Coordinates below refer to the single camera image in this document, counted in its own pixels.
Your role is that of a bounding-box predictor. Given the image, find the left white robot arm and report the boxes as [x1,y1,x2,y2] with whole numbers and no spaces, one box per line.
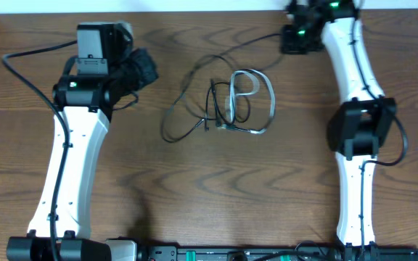
[6,22,158,260]

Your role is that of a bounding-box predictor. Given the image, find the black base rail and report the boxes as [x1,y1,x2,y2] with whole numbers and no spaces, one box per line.
[136,241,418,261]

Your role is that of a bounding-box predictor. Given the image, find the white cable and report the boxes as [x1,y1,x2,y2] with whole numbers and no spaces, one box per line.
[223,68,276,136]

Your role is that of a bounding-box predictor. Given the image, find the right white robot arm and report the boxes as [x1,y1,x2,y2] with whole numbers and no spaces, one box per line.
[281,1,396,249]

